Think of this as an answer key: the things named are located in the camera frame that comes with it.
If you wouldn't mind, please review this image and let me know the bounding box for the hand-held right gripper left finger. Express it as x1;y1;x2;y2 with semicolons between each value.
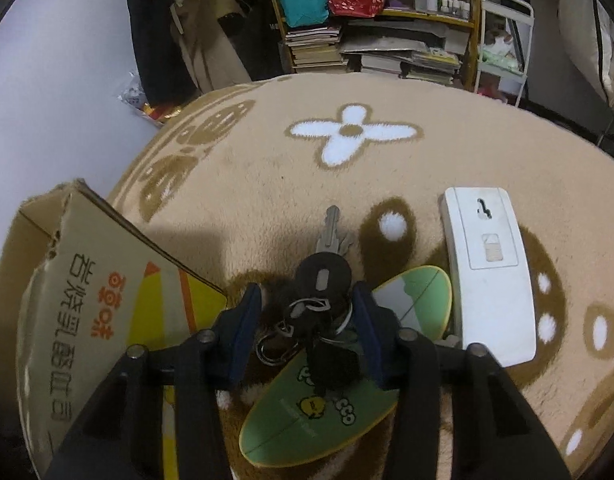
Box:
46;282;264;480

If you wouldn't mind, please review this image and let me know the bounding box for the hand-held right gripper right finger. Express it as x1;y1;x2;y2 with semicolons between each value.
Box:
351;281;572;480

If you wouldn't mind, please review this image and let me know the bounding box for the key bunch with black fob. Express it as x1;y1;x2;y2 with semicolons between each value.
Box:
256;205;364;397

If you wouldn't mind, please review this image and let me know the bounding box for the printed cardboard box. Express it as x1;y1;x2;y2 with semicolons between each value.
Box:
0;178;229;480

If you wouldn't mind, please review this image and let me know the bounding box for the green oval cartoon board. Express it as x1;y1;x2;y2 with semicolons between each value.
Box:
238;265;454;467

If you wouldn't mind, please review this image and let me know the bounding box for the white flat device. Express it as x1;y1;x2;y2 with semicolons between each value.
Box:
440;186;537;367

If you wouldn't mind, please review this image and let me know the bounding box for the clear plastic bag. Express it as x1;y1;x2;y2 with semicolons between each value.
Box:
118;81;148;109

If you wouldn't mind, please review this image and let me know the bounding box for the stack of books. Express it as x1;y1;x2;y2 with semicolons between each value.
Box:
285;24;349;75

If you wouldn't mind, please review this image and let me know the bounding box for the pile of papers and cardboard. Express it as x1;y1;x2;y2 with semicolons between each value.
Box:
339;19;464;86

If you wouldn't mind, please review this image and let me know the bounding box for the beige hanging coat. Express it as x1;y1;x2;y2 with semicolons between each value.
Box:
168;0;254;95

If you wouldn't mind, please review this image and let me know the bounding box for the black hanging garment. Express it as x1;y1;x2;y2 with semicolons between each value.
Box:
124;0;199;107

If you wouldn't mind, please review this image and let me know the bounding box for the yellow wooden shelf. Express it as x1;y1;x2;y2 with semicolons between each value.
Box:
259;0;484;94

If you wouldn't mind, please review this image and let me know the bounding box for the white metal cart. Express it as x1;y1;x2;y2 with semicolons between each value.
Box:
474;0;536;109

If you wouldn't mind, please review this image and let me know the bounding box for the white bedding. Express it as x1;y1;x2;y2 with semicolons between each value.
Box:
554;0;614;117

